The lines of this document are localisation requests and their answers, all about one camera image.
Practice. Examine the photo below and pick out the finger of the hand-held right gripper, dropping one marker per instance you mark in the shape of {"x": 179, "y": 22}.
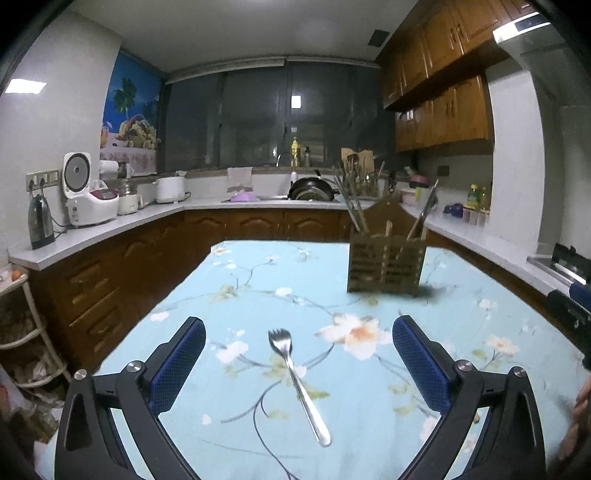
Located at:
{"x": 570, "y": 311}

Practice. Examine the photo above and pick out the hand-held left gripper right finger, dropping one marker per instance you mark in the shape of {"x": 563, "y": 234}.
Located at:
{"x": 422, "y": 364}

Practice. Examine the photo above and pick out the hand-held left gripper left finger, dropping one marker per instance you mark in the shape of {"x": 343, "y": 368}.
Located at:
{"x": 178, "y": 364}

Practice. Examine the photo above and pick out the wooden utensil holder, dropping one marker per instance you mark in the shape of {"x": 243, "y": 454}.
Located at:
{"x": 383, "y": 267}

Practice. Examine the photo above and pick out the metal fork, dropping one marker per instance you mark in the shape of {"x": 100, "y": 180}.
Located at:
{"x": 300, "y": 392}

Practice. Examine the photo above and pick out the metal chopstick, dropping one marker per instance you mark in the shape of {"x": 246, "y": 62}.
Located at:
{"x": 429, "y": 207}

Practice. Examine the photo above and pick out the person's right hand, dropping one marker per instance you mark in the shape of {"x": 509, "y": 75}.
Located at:
{"x": 581, "y": 424}

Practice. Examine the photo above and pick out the steel stove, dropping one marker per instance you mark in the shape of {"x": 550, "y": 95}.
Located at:
{"x": 565, "y": 263}

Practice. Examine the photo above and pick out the wooden lower cabinets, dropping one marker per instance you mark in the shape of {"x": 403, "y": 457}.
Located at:
{"x": 138, "y": 277}

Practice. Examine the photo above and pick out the wooden cabinets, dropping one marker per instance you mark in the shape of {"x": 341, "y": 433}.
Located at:
{"x": 138, "y": 277}
{"x": 443, "y": 92}

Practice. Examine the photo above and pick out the light blue floral tablecloth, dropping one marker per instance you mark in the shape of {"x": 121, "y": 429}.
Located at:
{"x": 258, "y": 277}

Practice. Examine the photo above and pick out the row of spice jars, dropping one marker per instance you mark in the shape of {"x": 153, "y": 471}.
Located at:
{"x": 474, "y": 217}

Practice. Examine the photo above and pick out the cooking oil bottles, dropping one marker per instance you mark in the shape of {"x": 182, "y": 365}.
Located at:
{"x": 478, "y": 196}

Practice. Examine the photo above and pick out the white storage rack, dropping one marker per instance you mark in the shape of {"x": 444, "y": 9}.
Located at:
{"x": 27, "y": 350}

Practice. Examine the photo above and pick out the blue countertop item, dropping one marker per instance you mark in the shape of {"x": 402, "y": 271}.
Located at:
{"x": 454, "y": 210}

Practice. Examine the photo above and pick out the white lunch box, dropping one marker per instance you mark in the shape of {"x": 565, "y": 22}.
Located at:
{"x": 408, "y": 196}

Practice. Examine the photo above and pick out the white electric pot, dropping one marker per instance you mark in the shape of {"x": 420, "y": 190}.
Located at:
{"x": 170, "y": 189}

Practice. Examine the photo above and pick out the purple plastic basin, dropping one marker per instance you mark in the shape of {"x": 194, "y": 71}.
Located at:
{"x": 244, "y": 197}

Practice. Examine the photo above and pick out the pink lidded container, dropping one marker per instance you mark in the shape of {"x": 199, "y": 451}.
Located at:
{"x": 418, "y": 181}

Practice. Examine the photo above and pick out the white rice cooker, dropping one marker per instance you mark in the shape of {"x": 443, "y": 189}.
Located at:
{"x": 85, "y": 194}

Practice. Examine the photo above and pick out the grey hanging dishcloth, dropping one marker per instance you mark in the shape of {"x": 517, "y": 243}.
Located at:
{"x": 240, "y": 179}

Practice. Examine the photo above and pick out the steel electric kettle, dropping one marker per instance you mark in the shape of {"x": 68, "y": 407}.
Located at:
{"x": 40, "y": 224}

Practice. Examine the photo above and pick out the countertop utensil rack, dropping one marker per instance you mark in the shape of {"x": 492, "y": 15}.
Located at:
{"x": 362, "y": 173}

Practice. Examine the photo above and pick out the black wok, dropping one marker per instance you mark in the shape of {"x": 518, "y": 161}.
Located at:
{"x": 311, "y": 189}

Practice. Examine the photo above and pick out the steel bottle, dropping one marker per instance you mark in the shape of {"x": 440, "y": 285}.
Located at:
{"x": 307, "y": 157}

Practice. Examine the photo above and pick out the yellow dish soap bottle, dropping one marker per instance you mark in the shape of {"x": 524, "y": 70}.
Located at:
{"x": 295, "y": 152}

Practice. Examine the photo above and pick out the steel range hood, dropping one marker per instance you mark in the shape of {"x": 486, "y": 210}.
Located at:
{"x": 545, "y": 60}

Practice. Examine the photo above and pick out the wooden upper cabinets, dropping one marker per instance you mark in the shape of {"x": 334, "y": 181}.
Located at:
{"x": 443, "y": 92}

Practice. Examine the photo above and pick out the dark kitchen window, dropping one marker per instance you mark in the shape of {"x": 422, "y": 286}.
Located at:
{"x": 258, "y": 115}

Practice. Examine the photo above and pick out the ceiling light panel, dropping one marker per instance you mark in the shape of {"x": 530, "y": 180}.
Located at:
{"x": 24, "y": 86}

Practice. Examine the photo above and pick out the ceiling vent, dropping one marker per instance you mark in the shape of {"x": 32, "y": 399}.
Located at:
{"x": 379, "y": 37}

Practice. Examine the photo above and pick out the wall outlet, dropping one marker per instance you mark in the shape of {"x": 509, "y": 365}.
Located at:
{"x": 443, "y": 170}

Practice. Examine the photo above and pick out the wall power strip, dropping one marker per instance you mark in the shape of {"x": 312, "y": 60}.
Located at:
{"x": 42, "y": 179}

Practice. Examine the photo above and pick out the fruit wall poster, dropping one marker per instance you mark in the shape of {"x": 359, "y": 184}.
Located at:
{"x": 131, "y": 106}

